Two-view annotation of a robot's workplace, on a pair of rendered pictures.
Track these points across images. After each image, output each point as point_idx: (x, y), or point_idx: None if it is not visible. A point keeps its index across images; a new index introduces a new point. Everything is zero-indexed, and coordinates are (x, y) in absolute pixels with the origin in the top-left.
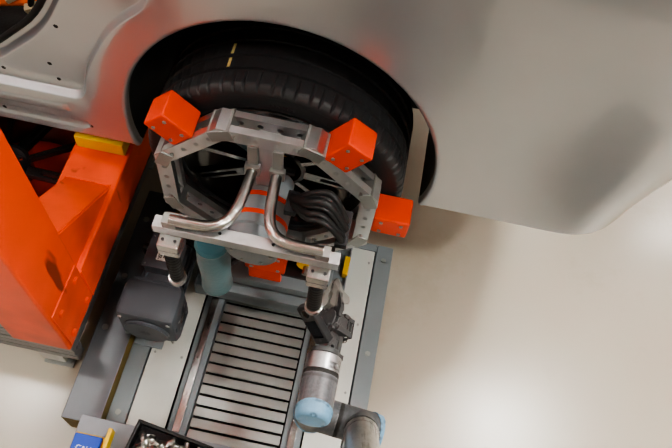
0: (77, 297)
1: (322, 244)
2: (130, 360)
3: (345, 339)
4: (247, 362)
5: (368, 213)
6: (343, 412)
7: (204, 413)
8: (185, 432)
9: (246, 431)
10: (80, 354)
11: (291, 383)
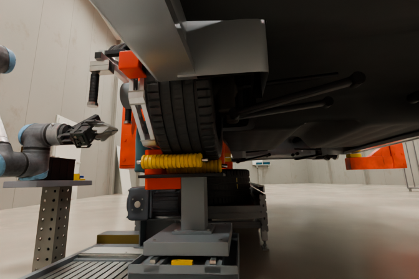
0: (134, 149)
1: (112, 62)
2: (131, 244)
3: (71, 137)
4: (111, 271)
5: None
6: (20, 152)
7: (83, 263)
8: (75, 260)
9: (57, 274)
10: (136, 228)
11: None
